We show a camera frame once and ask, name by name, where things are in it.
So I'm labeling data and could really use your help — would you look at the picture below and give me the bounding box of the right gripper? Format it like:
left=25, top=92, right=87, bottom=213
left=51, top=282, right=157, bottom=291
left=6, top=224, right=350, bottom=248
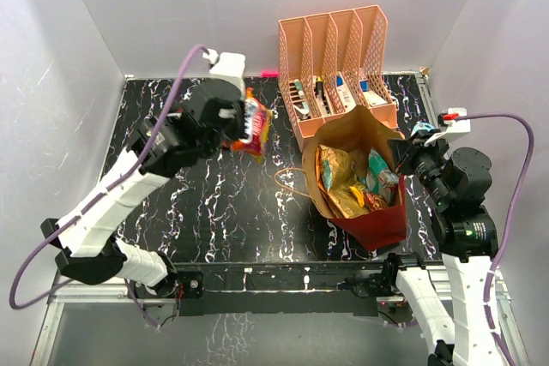
left=387, top=129, right=452, bottom=205

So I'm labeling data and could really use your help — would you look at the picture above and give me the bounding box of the Fox's fruits candy bag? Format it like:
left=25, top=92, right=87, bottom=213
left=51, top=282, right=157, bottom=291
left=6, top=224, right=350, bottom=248
left=228, top=87, right=272, bottom=163

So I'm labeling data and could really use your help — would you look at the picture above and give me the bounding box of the teal snack bag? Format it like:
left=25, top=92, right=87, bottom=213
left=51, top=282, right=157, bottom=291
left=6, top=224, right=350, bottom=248
left=365, top=149, right=399, bottom=206

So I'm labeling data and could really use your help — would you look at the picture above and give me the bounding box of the red brown paper bag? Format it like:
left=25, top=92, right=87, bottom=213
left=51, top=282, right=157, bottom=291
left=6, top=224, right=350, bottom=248
left=299, top=106, right=407, bottom=251

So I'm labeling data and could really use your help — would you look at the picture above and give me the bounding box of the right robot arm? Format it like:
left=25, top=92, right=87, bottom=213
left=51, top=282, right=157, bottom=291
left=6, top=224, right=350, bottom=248
left=382, top=130, right=509, bottom=365

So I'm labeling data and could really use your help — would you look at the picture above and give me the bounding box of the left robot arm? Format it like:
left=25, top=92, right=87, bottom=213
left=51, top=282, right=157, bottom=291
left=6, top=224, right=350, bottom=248
left=41, top=78, right=248, bottom=297

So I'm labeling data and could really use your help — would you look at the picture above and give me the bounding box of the yellow M&M's bag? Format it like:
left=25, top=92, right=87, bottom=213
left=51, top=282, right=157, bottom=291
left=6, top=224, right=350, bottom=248
left=350, top=185, right=388, bottom=212

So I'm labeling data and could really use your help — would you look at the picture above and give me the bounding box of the gold snack bag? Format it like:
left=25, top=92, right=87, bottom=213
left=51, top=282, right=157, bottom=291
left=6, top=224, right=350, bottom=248
left=315, top=145, right=369, bottom=219

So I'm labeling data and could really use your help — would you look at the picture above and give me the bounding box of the light blue packaged item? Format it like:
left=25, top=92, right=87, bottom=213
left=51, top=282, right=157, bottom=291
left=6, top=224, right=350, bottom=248
left=411, top=122, right=436, bottom=135

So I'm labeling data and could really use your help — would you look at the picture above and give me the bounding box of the white blue box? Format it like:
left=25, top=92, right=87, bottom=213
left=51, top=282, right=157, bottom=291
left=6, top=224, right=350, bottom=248
left=336, top=72, right=356, bottom=112

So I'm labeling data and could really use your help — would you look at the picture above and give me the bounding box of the black yellow marker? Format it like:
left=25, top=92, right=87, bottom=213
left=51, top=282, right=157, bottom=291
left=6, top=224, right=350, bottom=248
left=314, top=75, right=328, bottom=116

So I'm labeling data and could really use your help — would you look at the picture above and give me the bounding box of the peach plastic file organizer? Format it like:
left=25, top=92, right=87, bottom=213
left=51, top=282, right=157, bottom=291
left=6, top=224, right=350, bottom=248
left=278, top=5, right=398, bottom=148

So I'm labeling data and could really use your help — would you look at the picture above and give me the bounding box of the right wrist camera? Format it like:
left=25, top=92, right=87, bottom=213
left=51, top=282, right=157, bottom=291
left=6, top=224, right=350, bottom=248
left=424, top=107, right=471, bottom=147

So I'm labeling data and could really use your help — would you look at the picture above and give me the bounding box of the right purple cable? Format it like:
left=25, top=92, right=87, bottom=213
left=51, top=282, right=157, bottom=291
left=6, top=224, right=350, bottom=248
left=456, top=112, right=536, bottom=366

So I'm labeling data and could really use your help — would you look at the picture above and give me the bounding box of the purple cable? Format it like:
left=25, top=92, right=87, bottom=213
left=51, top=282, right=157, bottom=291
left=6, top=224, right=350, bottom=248
left=456, top=112, right=536, bottom=366
left=8, top=43, right=215, bottom=310

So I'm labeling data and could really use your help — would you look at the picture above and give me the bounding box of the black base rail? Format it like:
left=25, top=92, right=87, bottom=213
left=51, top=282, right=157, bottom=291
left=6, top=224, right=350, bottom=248
left=128, top=261, right=430, bottom=320

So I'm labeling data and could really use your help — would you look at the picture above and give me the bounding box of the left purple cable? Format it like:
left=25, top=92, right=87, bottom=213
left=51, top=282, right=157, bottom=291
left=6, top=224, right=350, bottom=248
left=8, top=43, right=215, bottom=310

